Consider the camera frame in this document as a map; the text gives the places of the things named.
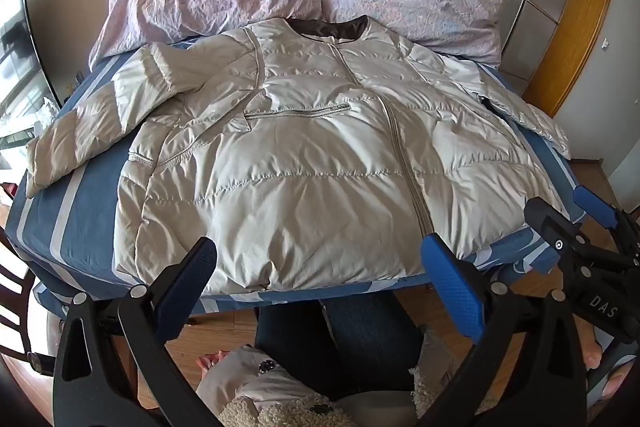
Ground person's right hand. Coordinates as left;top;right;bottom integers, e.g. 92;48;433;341
582;332;608;370

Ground blue striped bed sheet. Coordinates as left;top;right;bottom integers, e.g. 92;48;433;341
5;39;588;315

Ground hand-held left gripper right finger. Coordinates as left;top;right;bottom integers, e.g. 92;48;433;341
415;233;588;427

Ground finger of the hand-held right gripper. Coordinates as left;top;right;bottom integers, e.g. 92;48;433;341
525;197;640;289
574;185;640;258

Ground person's beige fleece coat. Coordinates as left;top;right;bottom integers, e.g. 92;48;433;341
195;344;451;427

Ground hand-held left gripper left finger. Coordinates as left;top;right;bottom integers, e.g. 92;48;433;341
52;236;236;427

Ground person's legs in jeans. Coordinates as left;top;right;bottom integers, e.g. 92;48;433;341
252;297;426;395

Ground dark wooden chair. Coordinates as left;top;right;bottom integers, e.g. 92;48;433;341
0;227;56;373

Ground beige down jacket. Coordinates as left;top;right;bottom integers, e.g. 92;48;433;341
25;16;573;295

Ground black flat screen television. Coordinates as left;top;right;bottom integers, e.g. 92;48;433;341
0;0;61;142

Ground person's bare foot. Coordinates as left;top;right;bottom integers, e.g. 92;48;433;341
197;351;227;380

